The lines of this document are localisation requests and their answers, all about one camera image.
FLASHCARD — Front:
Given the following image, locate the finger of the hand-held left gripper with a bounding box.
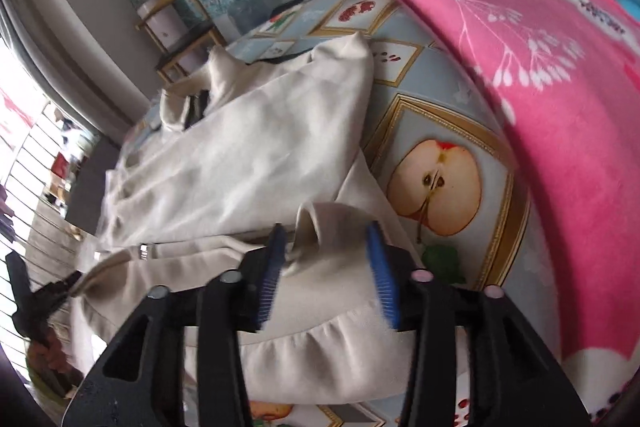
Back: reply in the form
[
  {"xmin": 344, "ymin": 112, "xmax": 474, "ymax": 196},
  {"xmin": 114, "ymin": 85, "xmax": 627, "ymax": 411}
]
[{"xmin": 31, "ymin": 271, "xmax": 83, "ymax": 308}]

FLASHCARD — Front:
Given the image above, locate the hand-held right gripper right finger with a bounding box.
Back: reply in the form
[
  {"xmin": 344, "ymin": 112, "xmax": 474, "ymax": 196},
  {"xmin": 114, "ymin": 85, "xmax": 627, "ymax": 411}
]
[{"xmin": 364, "ymin": 221, "xmax": 593, "ymax": 427}]

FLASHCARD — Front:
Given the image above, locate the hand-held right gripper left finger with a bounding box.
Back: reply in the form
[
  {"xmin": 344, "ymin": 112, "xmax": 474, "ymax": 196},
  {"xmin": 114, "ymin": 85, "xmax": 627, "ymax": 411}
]
[{"xmin": 62, "ymin": 223, "xmax": 290, "ymax": 427}]

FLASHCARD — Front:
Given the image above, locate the cream zip jacket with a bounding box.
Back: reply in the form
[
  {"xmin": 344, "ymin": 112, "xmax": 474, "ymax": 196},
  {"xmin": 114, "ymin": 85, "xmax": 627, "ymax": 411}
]
[{"xmin": 70, "ymin": 31, "xmax": 481, "ymax": 408}]

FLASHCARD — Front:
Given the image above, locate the person's left hand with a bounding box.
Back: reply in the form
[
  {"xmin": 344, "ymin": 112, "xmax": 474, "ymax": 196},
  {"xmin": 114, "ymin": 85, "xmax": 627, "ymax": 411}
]
[{"xmin": 27, "ymin": 332, "xmax": 83, "ymax": 400}]

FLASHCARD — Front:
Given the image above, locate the metal window railing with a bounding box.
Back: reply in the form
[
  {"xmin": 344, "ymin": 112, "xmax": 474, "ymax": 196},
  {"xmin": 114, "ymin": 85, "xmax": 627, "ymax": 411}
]
[{"xmin": 0, "ymin": 107, "xmax": 101, "ymax": 308}]

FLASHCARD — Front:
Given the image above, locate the dark grey cabinet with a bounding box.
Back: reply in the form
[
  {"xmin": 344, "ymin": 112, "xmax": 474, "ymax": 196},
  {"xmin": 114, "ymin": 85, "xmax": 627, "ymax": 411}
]
[{"xmin": 65, "ymin": 134, "xmax": 126, "ymax": 235}]

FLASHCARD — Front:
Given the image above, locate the fruit print tablecloth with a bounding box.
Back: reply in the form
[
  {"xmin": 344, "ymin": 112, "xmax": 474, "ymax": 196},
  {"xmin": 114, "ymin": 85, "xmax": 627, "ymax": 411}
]
[{"xmin": 120, "ymin": 0, "xmax": 531, "ymax": 427}]

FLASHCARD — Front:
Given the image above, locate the grey curtain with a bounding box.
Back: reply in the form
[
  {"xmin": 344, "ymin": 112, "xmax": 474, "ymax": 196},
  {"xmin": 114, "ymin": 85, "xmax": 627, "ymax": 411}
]
[{"xmin": 0, "ymin": 0, "xmax": 166, "ymax": 142}]

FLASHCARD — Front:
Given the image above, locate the pink floral blanket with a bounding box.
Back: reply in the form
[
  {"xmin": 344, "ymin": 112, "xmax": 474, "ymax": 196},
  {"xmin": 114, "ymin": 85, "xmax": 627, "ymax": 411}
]
[{"xmin": 352, "ymin": 0, "xmax": 640, "ymax": 427}]

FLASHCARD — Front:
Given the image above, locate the wooden chair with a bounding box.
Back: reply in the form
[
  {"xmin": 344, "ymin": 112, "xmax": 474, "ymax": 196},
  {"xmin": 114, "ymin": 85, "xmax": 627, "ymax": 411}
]
[{"xmin": 134, "ymin": 0, "xmax": 228, "ymax": 82}]

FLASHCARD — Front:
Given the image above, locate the empty clear water jug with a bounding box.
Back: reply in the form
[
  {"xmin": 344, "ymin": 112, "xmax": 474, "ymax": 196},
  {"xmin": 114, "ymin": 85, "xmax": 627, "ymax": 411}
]
[{"xmin": 229, "ymin": 0, "xmax": 273, "ymax": 32}]

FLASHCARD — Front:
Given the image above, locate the pale cylindrical box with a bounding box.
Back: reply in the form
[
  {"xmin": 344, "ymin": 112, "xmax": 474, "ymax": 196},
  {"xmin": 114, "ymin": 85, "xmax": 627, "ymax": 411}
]
[{"xmin": 137, "ymin": 0, "xmax": 186, "ymax": 52}]

